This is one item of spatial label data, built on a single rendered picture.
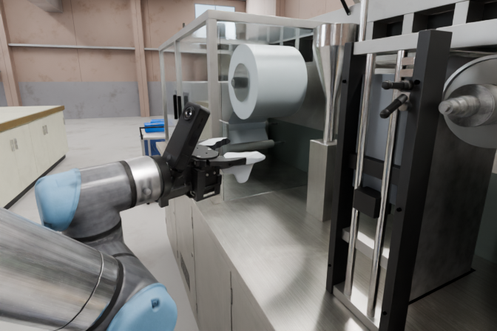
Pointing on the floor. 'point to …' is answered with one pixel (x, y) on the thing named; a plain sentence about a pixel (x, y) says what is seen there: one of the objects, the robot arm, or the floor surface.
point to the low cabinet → (29, 148)
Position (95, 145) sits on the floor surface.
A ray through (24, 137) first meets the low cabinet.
